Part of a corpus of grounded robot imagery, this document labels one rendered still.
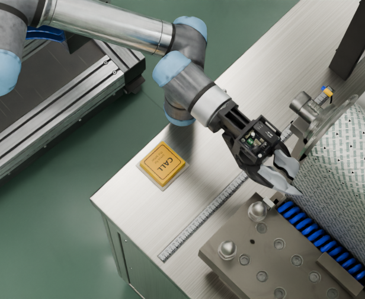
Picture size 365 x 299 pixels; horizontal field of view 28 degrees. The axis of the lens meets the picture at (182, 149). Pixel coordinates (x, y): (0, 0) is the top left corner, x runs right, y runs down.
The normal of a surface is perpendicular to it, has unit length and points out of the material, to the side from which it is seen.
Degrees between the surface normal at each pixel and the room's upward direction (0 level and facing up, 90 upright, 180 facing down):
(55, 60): 0
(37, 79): 0
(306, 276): 0
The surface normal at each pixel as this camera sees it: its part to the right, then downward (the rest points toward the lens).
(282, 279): 0.03, -0.33
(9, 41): 0.76, -0.15
